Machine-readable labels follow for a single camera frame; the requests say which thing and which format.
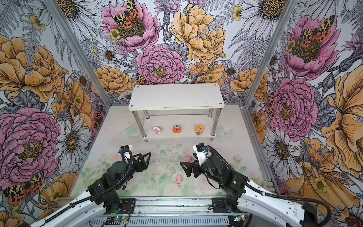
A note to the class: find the aluminium corner post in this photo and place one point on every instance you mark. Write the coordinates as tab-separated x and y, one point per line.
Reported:
66	29
283	23

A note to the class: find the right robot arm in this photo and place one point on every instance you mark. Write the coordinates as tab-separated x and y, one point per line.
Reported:
242	185

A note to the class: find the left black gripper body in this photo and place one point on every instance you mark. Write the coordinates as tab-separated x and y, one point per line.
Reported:
136	167

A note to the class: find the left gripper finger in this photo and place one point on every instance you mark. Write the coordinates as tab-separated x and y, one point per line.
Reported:
139	158
144	166

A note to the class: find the pink bear yellow flower toy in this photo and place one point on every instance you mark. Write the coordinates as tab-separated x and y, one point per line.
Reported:
199	129

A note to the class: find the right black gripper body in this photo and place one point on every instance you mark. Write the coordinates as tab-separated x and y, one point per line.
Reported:
203	170

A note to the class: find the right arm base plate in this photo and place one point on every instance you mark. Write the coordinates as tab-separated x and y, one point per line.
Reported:
222	205

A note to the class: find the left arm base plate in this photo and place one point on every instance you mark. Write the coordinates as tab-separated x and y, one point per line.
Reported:
125	206

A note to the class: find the pink bear orange donut toy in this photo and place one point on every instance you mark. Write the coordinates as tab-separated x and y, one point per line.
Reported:
176	129

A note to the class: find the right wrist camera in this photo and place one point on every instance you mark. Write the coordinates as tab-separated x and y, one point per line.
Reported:
202	153

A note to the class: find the left aluminium corner post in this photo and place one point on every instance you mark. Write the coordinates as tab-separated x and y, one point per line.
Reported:
66	29

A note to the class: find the white hooded pink doll toy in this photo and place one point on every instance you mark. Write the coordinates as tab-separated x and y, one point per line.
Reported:
156	130

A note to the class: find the right aluminium corner post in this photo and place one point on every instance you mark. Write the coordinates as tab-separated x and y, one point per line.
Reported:
283	23

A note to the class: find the white two-tier shelf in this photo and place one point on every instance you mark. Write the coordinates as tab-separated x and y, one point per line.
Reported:
186	105

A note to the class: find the aluminium front rail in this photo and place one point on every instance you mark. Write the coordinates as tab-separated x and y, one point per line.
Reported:
173	205

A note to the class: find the pink pig toy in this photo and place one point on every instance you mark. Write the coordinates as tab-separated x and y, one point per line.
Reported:
188	159
179	179

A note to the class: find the white vented cable duct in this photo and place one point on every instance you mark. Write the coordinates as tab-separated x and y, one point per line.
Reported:
165	221

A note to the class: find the pink pig toy front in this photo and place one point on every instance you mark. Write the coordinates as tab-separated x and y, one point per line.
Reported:
179	179

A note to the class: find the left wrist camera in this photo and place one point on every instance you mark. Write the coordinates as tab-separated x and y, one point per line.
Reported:
126	147

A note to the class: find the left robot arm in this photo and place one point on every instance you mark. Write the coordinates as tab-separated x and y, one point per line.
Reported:
101	196

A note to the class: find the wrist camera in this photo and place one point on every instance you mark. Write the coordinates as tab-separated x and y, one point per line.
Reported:
126	147
202	153

